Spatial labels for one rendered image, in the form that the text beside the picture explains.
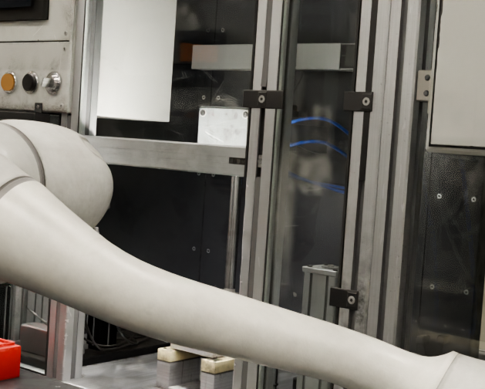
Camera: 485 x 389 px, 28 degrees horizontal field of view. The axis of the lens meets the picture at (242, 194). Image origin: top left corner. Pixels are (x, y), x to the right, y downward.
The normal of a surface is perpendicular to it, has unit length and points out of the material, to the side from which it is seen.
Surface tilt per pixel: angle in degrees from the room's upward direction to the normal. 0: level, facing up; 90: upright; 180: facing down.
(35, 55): 90
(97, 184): 86
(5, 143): 27
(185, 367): 90
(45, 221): 51
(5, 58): 90
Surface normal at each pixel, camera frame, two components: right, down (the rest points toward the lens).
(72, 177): 0.91, -0.12
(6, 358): 0.78, 0.08
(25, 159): 0.87, -0.45
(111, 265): 0.23, -0.62
